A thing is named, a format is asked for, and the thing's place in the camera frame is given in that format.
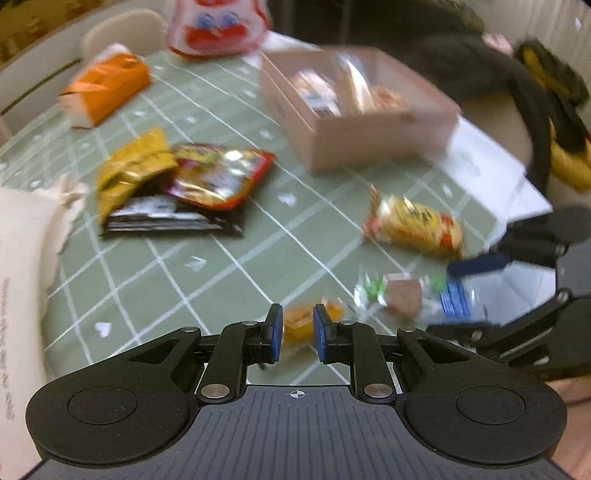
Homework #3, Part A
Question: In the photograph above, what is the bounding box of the round bread clear packet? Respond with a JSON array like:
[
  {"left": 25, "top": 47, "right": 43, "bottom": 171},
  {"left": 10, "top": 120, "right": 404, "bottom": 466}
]
[{"left": 369, "top": 85, "right": 411, "bottom": 114}]

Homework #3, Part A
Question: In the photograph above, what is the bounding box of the red colourful snack packet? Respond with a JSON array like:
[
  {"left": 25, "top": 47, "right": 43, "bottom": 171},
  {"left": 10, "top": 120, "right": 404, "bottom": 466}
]
[{"left": 164, "top": 143, "right": 277, "bottom": 210}]

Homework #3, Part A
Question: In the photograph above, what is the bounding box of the pink cardboard box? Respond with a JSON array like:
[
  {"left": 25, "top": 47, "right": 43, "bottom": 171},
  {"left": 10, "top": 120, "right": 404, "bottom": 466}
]
[{"left": 259, "top": 46, "right": 462, "bottom": 174}]

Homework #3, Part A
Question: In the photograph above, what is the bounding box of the orange tissue box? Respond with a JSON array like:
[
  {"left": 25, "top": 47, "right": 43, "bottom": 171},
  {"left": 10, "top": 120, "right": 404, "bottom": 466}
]
[{"left": 58, "top": 42, "right": 152, "bottom": 129}]

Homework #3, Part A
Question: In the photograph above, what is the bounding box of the pink white cloth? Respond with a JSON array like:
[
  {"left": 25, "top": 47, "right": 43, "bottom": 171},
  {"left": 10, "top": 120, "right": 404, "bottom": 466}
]
[{"left": 485, "top": 34, "right": 514, "bottom": 55}]

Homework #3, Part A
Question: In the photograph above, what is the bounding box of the green checked table mat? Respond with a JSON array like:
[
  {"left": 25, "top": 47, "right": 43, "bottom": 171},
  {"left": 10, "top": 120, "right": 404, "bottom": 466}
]
[{"left": 0, "top": 48, "right": 509, "bottom": 388}]

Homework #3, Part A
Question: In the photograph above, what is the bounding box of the cream dining chair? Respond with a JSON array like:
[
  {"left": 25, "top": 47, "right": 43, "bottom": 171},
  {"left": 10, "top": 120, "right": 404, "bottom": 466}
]
[
  {"left": 462, "top": 99, "right": 532, "bottom": 162},
  {"left": 81, "top": 9, "right": 167, "bottom": 61},
  {"left": 0, "top": 55, "right": 86, "bottom": 144}
]

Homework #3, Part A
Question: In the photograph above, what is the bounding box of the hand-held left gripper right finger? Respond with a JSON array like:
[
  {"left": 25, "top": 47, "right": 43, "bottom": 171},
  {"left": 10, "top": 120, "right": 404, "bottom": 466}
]
[{"left": 312, "top": 303, "right": 481, "bottom": 404}]

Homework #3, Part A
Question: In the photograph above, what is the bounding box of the black snack packet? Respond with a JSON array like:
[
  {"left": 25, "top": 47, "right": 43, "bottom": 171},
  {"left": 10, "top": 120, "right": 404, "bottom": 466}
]
[{"left": 99, "top": 194, "right": 245, "bottom": 239}]

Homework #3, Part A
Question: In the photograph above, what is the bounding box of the long biscuit packet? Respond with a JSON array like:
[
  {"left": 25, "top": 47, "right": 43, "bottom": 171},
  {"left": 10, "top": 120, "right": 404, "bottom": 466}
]
[{"left": 339, "top": 53, "right": 375, "bottom": 114}]

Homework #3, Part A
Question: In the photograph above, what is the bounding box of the black jacket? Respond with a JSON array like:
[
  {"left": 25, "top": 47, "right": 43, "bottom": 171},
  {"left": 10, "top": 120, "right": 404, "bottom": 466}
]
[{"left": 406, "top": 34, "right": 555, "bottom": 195}]

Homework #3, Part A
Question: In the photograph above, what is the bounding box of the orange yellow snack packet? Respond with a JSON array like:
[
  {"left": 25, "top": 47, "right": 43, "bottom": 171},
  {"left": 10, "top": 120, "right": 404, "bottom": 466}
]
[{"left": 362, "top": 185, "right": 465, "bottom": 259}]

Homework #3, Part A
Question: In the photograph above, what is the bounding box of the brown cake clear packet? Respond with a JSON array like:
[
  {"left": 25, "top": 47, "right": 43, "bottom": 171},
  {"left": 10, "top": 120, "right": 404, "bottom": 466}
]
[{"left": 353, "top": 271, "right": 472, "bottom": 321}]

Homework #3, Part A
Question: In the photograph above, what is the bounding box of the beige cloth bag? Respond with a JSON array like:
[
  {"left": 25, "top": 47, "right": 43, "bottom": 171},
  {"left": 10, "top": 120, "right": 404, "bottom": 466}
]
[{"left": 0, "top": 173, "right": 90, "bottom": 467}]

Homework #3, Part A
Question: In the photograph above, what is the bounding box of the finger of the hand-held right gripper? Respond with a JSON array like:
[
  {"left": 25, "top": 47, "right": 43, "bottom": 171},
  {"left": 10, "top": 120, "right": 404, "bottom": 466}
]
[
  {"left": 447, "top": 205, "right": 591, "bottom": 280},
  {"left": 425, "top": 288, "right": 574, "bottom": 366}
]

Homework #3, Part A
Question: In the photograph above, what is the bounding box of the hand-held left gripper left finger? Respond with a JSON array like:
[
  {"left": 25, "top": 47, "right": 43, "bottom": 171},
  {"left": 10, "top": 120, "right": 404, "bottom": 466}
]
[{"left": 117, "top": 303, "right": 284, "bottom": 403}]

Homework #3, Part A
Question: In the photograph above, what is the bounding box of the yellow black backpack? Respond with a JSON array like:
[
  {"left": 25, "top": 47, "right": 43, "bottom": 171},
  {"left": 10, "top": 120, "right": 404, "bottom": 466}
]
[{"left": 515, "top": 39, "right": 591, "bottom": 192}]

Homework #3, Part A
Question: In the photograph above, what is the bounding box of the rabbit face plastic bag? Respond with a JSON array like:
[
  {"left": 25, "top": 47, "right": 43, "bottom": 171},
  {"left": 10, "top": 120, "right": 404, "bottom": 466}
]
[{"left": 166, "top": 0, "right": 273, "bottom": 60}]

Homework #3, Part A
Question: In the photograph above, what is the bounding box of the small orange snack packet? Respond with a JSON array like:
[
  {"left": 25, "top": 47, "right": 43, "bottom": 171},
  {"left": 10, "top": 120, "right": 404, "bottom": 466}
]
[{"left": 281, "top": 298, "right": 345, "bottom": 356}]

